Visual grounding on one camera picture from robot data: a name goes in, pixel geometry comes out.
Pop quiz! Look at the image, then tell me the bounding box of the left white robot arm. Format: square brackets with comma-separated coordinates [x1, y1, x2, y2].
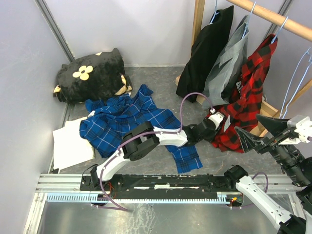
[90, 118, 220, 190]

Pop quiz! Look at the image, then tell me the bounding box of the light blue cable duct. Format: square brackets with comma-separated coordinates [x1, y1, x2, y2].
[46, 193, 238, 204]

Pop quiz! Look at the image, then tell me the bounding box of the red black plaid shirt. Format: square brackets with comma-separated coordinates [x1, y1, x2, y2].
[211, 34, 278, 153]

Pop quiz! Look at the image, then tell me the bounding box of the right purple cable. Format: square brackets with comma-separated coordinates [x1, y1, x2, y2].
[240, 172, 270, 209]

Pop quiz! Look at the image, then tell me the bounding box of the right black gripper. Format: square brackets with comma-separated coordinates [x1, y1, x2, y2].
[233, 112, 312, 183]

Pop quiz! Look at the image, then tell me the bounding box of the blue hanger under grey shirt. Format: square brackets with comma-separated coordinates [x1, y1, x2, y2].
[242, 1, 256, 38]

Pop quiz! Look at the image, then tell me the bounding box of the light blue wire hanger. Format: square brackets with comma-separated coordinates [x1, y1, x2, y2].
[271, 16, 289, 44]

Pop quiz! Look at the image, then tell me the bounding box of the grey hanging shirt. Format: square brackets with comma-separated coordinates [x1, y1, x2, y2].
[202, 15, 250, 110]

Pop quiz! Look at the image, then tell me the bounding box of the white folded cloth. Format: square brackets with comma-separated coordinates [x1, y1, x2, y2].
[53, 117, 95, 170]

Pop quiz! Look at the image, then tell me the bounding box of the purple cable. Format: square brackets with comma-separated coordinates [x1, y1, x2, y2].
[240, 172, 270, 209]
[98, 93, 216, 212]

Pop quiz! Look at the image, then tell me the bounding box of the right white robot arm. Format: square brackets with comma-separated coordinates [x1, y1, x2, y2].
[223, 115, 312, 234]

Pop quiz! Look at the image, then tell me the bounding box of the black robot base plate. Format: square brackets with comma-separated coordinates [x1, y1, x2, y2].
[80, 168, 242, 198]

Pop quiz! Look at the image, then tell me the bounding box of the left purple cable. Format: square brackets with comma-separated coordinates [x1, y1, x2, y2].
[98, 93, 216, 212]

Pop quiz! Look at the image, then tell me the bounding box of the black hanging garment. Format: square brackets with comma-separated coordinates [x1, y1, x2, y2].
[175, 6, 234, 98]

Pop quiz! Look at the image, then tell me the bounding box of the wooden clothes rack frame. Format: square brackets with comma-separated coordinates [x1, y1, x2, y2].
[175, 0, 312, 137]

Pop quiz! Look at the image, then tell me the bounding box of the black flower-print garment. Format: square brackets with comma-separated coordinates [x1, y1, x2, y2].
[53, 48, 133, 104]

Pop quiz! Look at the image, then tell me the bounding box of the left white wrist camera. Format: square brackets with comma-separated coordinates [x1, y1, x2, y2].
[208, 111, 231, 132]

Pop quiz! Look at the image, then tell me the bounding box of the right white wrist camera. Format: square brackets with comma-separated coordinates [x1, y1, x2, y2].
[287, 115, 312, 145]

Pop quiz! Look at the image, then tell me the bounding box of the blue plaid shirt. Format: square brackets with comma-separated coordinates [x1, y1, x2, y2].
[79, 84, 203, 174]

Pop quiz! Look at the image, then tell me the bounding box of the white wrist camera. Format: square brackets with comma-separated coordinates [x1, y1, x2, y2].
[208, 111, 231, 132]
[287, 115, 312, 145]

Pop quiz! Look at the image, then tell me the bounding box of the blue hanger under black garment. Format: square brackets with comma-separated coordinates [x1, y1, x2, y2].
[209, 0, 218, 25]

